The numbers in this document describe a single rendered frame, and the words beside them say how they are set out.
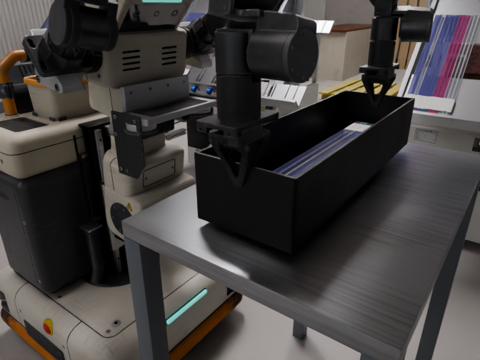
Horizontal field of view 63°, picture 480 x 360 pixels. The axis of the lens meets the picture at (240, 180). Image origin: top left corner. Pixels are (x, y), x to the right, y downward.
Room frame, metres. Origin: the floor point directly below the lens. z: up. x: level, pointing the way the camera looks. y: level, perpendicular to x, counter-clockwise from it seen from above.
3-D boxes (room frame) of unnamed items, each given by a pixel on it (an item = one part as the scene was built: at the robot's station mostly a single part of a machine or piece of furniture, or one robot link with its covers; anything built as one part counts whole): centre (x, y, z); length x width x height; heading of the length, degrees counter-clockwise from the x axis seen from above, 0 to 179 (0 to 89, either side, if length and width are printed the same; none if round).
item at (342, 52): (7.47, -1.91, 0.38); 2.25 x 0.75 x 0.77; 146
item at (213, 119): (0.50, 0.00, 1.01); 0.10 x 0.07 x 0.07; 144
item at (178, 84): (1.00, 0.20, 0.84); 0.28 x 0.16 x 0.22; 144
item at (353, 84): (5.25, -1.68, 0.06); 1.25 x 0.85 x 0.11; 147
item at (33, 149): (1.22, 0.51, 0.59); 0.55 x 0.34 x 0.83; 144
